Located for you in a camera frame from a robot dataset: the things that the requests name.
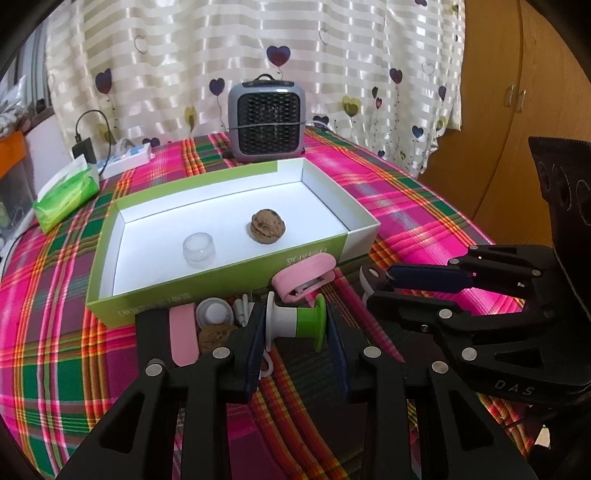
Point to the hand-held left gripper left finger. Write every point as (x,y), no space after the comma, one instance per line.
(256,350)

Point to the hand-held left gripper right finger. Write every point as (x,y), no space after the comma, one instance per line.
(337,364)

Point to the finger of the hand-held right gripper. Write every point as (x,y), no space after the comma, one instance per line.
(406,309)
(429,278)

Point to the brown walnut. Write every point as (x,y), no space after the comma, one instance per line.
(268,226)
(217,337)

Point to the green white plastic spool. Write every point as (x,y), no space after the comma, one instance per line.
(295,321)

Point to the white suction knob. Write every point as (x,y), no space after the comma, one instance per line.
(214,314)

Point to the small clear plastic jar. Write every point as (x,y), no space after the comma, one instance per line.
(199,249)

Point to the green white cardboard box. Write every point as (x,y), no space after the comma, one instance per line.
(184,217)

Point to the pink green plaid tablecloth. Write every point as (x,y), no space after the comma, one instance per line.
(415,207)

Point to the wooden wardrobe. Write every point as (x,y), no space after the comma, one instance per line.
(498,138)

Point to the grey portable heater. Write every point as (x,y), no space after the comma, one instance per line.
(268,120)

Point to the white blue power strip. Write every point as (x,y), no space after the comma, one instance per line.
(129,159)

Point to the green tissue pack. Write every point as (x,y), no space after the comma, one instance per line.
(64,198)

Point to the black charger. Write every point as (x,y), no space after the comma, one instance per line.
(83,150)

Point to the striped heart print curtain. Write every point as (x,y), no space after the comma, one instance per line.
(184,46)

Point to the orange lidded clear bin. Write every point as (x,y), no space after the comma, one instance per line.
(11,152)

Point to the pile of white gloves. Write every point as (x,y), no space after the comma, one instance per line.
(9,110)

